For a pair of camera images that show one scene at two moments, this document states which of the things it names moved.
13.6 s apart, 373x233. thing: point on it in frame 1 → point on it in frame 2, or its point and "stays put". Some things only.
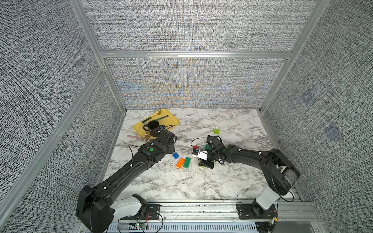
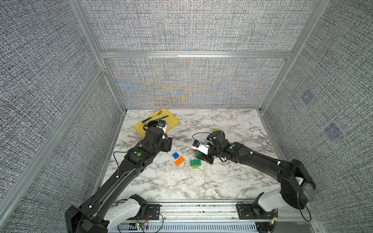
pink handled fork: (134, 136) stays put
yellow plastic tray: (150, 128) stays put
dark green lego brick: (187, 163) → (195, 162)
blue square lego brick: (176, 155) stays put
